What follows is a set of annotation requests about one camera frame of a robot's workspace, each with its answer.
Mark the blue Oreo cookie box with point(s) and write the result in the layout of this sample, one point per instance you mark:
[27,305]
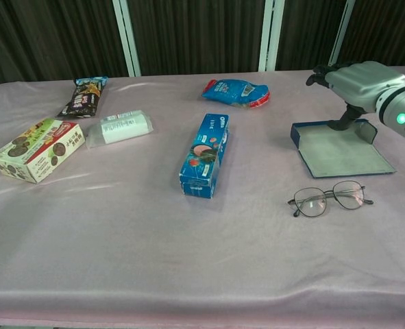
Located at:
[205,154]

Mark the clear white labelled packet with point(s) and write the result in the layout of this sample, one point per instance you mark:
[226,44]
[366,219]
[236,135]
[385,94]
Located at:
[120,130]

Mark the blue red snack bag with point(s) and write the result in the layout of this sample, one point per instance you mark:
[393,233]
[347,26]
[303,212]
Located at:
[233,90]

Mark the thin-framed eyeglasses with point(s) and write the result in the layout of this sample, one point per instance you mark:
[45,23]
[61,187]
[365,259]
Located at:
[310,204]

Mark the cream red cookie box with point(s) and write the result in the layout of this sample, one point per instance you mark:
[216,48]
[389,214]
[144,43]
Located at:
[37,150]

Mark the blue glasses case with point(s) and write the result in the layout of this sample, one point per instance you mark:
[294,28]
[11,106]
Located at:
[339,154]

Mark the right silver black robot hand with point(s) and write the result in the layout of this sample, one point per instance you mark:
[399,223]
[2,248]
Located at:
[363,84]

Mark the white frame post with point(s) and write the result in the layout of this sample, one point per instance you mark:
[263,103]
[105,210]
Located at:
[270,34]
[126,37]
[341,31]

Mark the dark chocolate snack bag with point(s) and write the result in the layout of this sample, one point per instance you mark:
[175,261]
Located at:
[84,97]

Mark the pink tablecloth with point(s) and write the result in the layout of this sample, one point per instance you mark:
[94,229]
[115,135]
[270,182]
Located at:
[188,257]

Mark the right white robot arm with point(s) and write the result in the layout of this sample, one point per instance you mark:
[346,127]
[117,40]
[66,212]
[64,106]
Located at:
[401,113]

